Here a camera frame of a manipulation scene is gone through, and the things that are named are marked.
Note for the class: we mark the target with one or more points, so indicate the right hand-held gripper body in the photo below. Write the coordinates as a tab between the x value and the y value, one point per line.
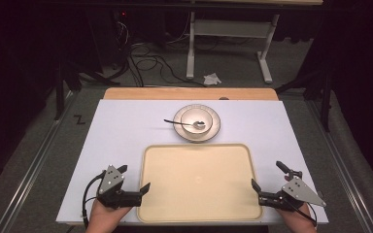
293	192

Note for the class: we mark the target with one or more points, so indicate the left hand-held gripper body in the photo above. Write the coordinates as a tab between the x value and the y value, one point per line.
116	196

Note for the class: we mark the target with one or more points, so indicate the person's left hand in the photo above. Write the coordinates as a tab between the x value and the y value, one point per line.
105	218

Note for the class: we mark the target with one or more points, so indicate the person's right hand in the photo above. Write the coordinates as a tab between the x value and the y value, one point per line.
299	220

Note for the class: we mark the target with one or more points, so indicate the white board sheet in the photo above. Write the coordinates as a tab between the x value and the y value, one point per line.
123	129

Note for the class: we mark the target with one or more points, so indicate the beige plastic tray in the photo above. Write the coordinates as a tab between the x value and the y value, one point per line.
199	184

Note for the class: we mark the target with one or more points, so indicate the white plate with dark rim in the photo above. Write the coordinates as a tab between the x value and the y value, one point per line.
215	127

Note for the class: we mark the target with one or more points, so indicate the metal spoon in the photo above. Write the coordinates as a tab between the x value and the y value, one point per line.
178	122

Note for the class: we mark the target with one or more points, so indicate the black metal stand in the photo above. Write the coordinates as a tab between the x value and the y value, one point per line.
60	90
326	97

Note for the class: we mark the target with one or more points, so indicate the white bowl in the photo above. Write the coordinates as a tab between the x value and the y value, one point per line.
196	115

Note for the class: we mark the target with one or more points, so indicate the crumpled white paper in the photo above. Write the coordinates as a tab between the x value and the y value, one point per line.
212	79

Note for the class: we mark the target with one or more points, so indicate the metal floor rail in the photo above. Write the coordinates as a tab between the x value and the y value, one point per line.
35	165
343	168

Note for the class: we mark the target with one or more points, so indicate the white metal desk frame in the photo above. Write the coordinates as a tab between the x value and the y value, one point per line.
233	28

